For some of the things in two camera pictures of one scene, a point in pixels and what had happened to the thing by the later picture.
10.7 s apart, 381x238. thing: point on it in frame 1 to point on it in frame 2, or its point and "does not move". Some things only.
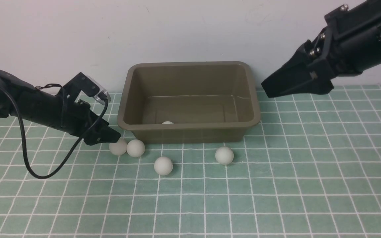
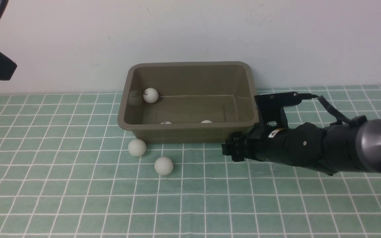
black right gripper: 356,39 to 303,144
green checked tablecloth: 325,165 does not move
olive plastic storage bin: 188,102 does not move
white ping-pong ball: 163,166 does not move
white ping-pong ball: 118,148 to 150,95
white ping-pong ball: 135,148 does not move
